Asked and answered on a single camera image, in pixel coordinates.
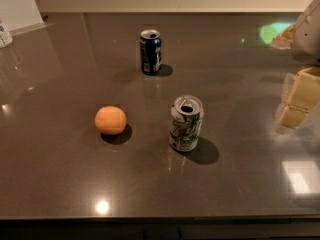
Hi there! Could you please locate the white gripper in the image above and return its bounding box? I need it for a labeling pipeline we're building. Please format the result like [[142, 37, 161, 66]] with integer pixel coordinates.
[[274, 0, 320, 134]]

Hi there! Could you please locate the blue pepsi can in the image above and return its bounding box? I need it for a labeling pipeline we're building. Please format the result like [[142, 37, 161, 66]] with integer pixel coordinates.
[[140, 29, 162, 75]]

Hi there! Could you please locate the white green 7up can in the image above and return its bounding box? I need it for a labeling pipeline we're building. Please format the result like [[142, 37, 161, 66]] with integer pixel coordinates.
[[169, 95, 204, 152]]

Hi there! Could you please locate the green orange snack bag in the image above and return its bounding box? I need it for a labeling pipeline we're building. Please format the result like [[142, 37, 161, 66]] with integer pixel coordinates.
[[259, 22, 295, 50]]

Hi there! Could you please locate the orange fruit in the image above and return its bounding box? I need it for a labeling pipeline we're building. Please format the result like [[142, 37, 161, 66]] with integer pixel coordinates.
[[95, 106, 127, 135]]

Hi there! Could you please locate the white container at left edge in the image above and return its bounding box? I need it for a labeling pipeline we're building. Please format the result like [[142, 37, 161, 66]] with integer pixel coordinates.
[[0, 19, 13, 48]]

